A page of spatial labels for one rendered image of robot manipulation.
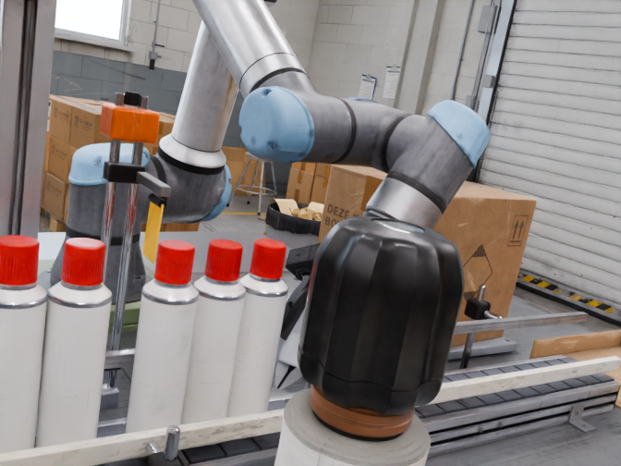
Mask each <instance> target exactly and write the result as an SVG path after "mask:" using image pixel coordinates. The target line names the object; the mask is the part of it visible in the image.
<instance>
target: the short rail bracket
mask: <svg viewBox="0 0 621 466"><path fill-rule="evenodd" d="M179 438H180V428H179V427H178V426H177V425H170V426H168V427H167V429H166V435H165V442H164V451H160V452H154V453H152V454H151V455H150V456H149V458H148V463H147V466H190V465H189V463H188V462H187V460H186V459H185V457H184V456H183V454H182V453H181V451H180V450H179V449H178V444H179Z"/></svg>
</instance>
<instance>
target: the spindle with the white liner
mask: <svg viewBox="0 0 621 466"><path fill-rule="evenodd" d="M464 289H465V275H464V269H463V264H462V261H461V257H460V253H459V250H458V248H457V246H456V244H455V243H454V242H453V241H451V240H449V239H447V238H446V237H445V236H444V235H443V234H441V233H439V232H437V231H435V230H432V229H430V228H427V227H421V226H418V225H414V224H410V223H408V222H404V221H400V220H395V219H390V218H380V217H371V216H351V217H348V218H346V219H345V220H344V221H341V222H339V223H337V224H336V225H334V226H333V228H332V229H331V230H330V231H329V233H328V234H327V235H326V237H325V238H324V240H323V241H322V243H321V245H320V246H319V248H318V250H317V251H316V254H315V257H314V261H313V265H312V270H311V275H310V284H309V290H308V295H307V300H306V305H305V311H304V315H303V321H302V326H301V331H300V337H299V344H298V353H297V360H298V368H299V369H300V372H301V374H302V375H303V377H304V379H305V380H306V381H307V382H308V383H310V384H311V387H310V388H307V389H304V390H301V391H299V392H298V393H297V394H295V395H294V396H293V397H292V398H291V399H290V400H289V401H288V403H287V404H286V406H285V409H284V416H283V423H282V430H281V435H280V441H279V447H278V450H277V455H276V459H275V463H274V466H425V462H426V460H427V456H428V453H429V449H430V446H431V439H430V436H429V432H428V430H427V428H426V426H425V424H424V423H423V422H422V420H421V419H420V418H419V417H418V416H417V415H416V414H415V413H414V410H415V407H416V406H425V405H427V404H429V403H430V402H432V401H433V400H434V399H435V398H436V396H437V395H438V393H439V392H440V389H441V387H442V384H443V381H444V374H445V369H446V365H447V362H448V358H449V353H450V350H451V346H452V342H453V338H454V334H455V330H456V326H457V319H458V315H459V311H460V307H461V303H462V300H463V295H464Z"/></svg>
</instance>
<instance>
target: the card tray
mask: <svg viewBox="0 0 621 466"><path fill-rule="evenodd" d="M556 355H563V356H566V357H572V358H574V359H576V360H578V361H580V362H583V361H588V360H595V359H600V358H606V357H613V356H616V357H618V358H620V359H621V330H613V331H605V332H597V333H589V334H581V335H574V336H565V337H550V338H543V339H534V341H533V345H532V349H531V352H530V358H529V360H530V359H537V358H543V357H550V356H556ZM604 374H607V375H609V376H611V377H613V378H614V379H615V381H616V382H617V383H619V384H620V385H621V362H620V365H619V368H618V370H616V371H612V372H606V373H604ZM615 406H616V407H618V408H620V409H621V387H620V390H619V393H618V396H617V400H616V403H615Z"/></svg>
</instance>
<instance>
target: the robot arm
mask: <svg viewBox="0 0 621 466"><path fill-rule="evenodd" d="M192 1H193V3H194V5H195V7H196V8H197V10H198V12H199V14H200V16H201V18H202V21H201V27H200V30H199V34H198V38H197V41H196V44H195V48H194V52H193V55H192V58H191V62H190V65H189V72H188V75H187V78H186V82H185V86H184V89H183V92H182V96H181V100H180V103H179V107H178V110H177V116H176V120H175V124H174V126H173V130H172V133H171V134H169V135H167V136H165V137H163V138H161V140H160V143H159V147H158V150H157V154H156V155H150V154H149V151H148V150H147V149H146V148H145V147H143V153H142V161H141V165H142V166H144V167H145V172H147V173H148V174H150V175H152V176H153V177H155V178H157V179H159V180H160V181H162V182H163V183H164V184H166V185H168V186H169V187H171V190H170V197H160V196H159V197H160V198H162V199H163V200H165V201H166V203H167V205H166V207H165V208H164V210H163V215H162V222H161V224H162V223H187V224H194V223H198V222H203V221H210V220H212V219H214V218H216V217H217V216H218V215H219V214H221V213H222V212H223V211H224V209H225V207H226V205H227V203H228V200H229V198H230V194H231V189H232V184H230V183H229V181H230V180H231V174H230V171H229V168H228V166H227V165H226V163H225V162H226V158H225V155H224V153H223V151H222V150H221V147H222V144H223V140H224V137H225V133H226V129H227V126H228V123H229V120H230V117H231V114H232V111H233V108H234V104H235V101H236V99H237V93H238V90H240V92H241V94H242V96H243V98H244V100H245V101H244V103H243V105H242V107H241V110H240V114H239V123H238V124H239V126H240V127H241V131H242V132H241V134H240V137H241V139H242V142H243V144H244V146H245V147H246V149H247V150H248V151H249V152H250V153H251V154H253V155H254V156H256V157H258V158H261V159H268V160H272V161H277V162H280V163H296V162H306V163H324V164H335V165H354V166H369V167H373V168H375V169H377V170H380V171H382V172H384V173H386V174H387V176H386V177H385V179H384V180H383V181H382V183H381V184H380V186H379V187H378V189H377V190H376V192H374V194H373V195H372V197H371V199H370V200H369V202H368V203H367V205H366V210H367V212H364V214H363V215H362V216H371V217H380V218H390V219H395V220H400V221H404V222H408V223H410V224H414V225H418V226H421V227H427V228H430V229H433V228H434V227H435V225H436V224H437V222H438V221H439V219H440V218H441V216H442V214H443V213H444V211H445V210H446V208H447V207H448V205H449V204H450V202H452V200H453V199H454V197H455V196H456V194H457V192H458V191H459V189H460V187H461V186H462V184H463V183H464V181H465V180H466V178H467V177H468V175H469V173H470V172H471V170H472V169H475V167H476V166H477V165H476V163H477V162H478V160H479V158H480V157H481V154H482V153H483V151H484V149H485V147H486V146H487V144H488V142H489V140H490V137H491V134H490V130H489V128H488V126H487V125H486V123H485V121H484V120H483V119H482V118H481V117H480V116H479V115H478V114H477V113H476V112H474V111H473V110H471V109H470V108H468V107H467V106H465V105H463V104H460V103H458V102H455V101H450V100H445V101H440V102H438V103H436V104H435V105H434V107H433V108H432V110H429V111H428V112H427V116H426V117H425V116H419V115H414V114H410V113H408V112H405V111H401V110H398V109H395V108H393V107H390V106H386V105H383V104H379V103H378V102H376V101H373V100H372V99H367V98H358V97H348V98H346V99H343V98H337V97H332V96H325V95H320V94H319V93H317V91H316V90H315V88H314V86H313V85H312V83H311V81H310V79H309V78H308V75H307V73H306V72H305V70H304V68H303V67H302V65H301V64H300V62H299V61H298V58H297V57H296V55H295V53H294V52H293V50H292V48H291V47H290V45H289V43H288V42H287V40H286V38H285V36H284V34H283V33H282V32H281V30H280V28H279V27H278V25H277V23H276V22H275V20H274V18H273V16H272V14H271V13H270V11H269V9H268V8H269V7H270V6H273V5H275V3H276V1H277V0H192ZM109 152H110V143H97V144H92V145H87V146H84V147H82V148H80V149H78V150H77V151H76V152H75V153H74V155H73V158H72V165H71V172H70V173H69V176H68V180H69V193H68V205H67V228H66V236H65V239H64V242H63V244H62V246H61V248H60V251H59V253H58V254H57V256H56V258H55V262H54V264H53V266H52V270H51V279H50V282H51V284H52V285H53V286H54V285H55V284H57V283H58V282H60V281H62V279H61V275H62V268H63V258H64V248H65V242H66V241H67V240H68V239H74V238H88V239H98V240H101V232H102V223H103V214H104V197H105V188H106V179H105V178H104V177H103V174H104V161H109ZM128 184H129V183H116V199H115V209H114V217H113V225H112V235H111V243H110V251H109V261H108V269H107V278H106V287H107V288H108V289H109V290H110V291H111V292H112V294H113V299H114V298H116V292H117V283H118V275H119V266H120V258H121V251H122V242H123V234H124V225H125V217H126V209H127V200H128ZM151 193H154V192H152V191H151V190H149V189H147V188H146V187H144V186H143V185H141V184H139V193H138V200H137V209H136V217H135V225H134V233H133V241H132V249H131V257H130V266H129V274H128V289H127V297H128V296H132V295H135V294H137V293H140V292H141V291H142V288H143V286H145V285H146V271H145V266H144V262H143V259H142V254H141V250H140V230H141V224H147V220H148V214H149V208H150V201H149V199H148V197H149V195H150V194H151ZM154 194H155V193H154ZM320 245H321V243H317V244H313V245H309V246H305V247H300V248H296V249H292V250H290V251H289V255H288V257H287V261H286V267H285V268H286V269H287V270H288V271H289V272H291V273H292V274H293V275H294V276H295V277H296V278H297V279H299V280H301V283H300V284H299V285H298V286H297V287H296V289H295V290H294V291H293V292H292V294H291V295H290V297H289V299H288V300H287V302H286V307H285V313H284V319H283V324H282V329H281V335H280V340H279V346H278V351H277V356H276V362H275V367H274V377H273V382H272V384H273V386H274V387H275V388H278V389H279V390H281V389H283V388H285V387H287V386H290V385H292V384H294V383H295V382H297V381H298V380H299V379H300V378H301V377H302V376H303V375H302V374H301V372H300V369H299V368H298V360H297V353H298V344H299V337H300V331H301V326H302V321H303V315H304V311H305V305H306V300H307V295H308V290H309V284H310V280H311V270H312V265H313V261H314V257H315V254H316V251H317V250H318V248H319V246H320Z"/></svg>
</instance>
